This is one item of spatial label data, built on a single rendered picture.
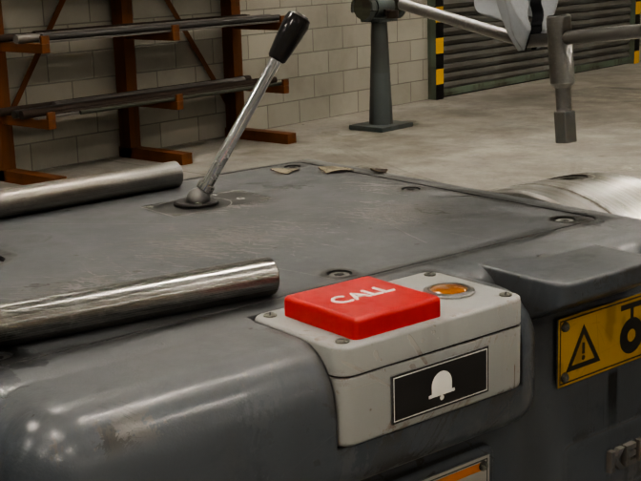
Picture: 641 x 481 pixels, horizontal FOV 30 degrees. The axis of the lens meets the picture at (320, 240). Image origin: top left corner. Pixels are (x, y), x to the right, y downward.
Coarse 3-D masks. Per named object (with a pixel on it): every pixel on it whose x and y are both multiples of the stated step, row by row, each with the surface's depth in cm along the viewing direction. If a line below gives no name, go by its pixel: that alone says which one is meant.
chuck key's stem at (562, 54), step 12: (552, 24) 106; (564, 24) 106; (552, 36) 107; (552, 48) 107; (564, 48) 106; (552, 60) 107; (564, 60) 107; (552, 72) 107; (564, 72) 107; (552, 84) 108; (564, 84) 107; (564, 96) 108; (564, 108) 108; (564, 120) 108; (564, 132) 108
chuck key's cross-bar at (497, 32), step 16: (400, 0) 126; (432, 16) 121; (448, 16) 119; (464, 16) 118; (480, 32) 116; (496, 32) 114; (576, 32) 105; (592, 32) 103; (608, 32) 102; (624, 32) 100; (640, 32) 99
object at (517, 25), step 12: (480, 0) 112; (492, 0) 111; (504, 0) 108; (516, 0) 108; (480, 12) 112; (492, 12) 111; (504, 12) 109; (516, 12) 108; (504, 24) 110; (516, 24) 109; (528, 24) 109; (516, 36) 110; (528, 36) 110; (516, 48) 111
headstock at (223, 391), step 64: (256, 192) 97; (320, 192) 96; (384, 192) 96; (448, 192) 95; (0, 256) 79; (64, 256) 78; (128, 256) 77; (192, 256) 77; (256, 256) 76; (320, 256) 76; (384, 256) 76; (448, 256) 75; (512, 256) 75; (192, 320) 63; (576, 320) 73; (640, 320) 77; (0, 384) 55; (64, 384) 55; (128, 384) 54; (192, 384) 55; (256, 384) 56; (320, 384) 58; (576, 384) 74; (640, 384) 78; (0, 448) 52; (64, 448) 50; (128, 448) 52; (192, 448) 54; (256, 448) 56; (320, 448) 58; (384, 448) 61; (448, 448) 71; (512, 448) 74; (576, 448) 75; (640, 448) 79
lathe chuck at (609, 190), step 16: (560, 176) 112; (576, 176) 111; (592, 176) 109; (608, 176) 109; (624, 176) 109; (576, 192) 103; (592, 192) 104; (608, 192) 104; (624, 192) 105; (640, 192) 105; (608, 208) 101; (624, 208) 102; (640, 208) 103
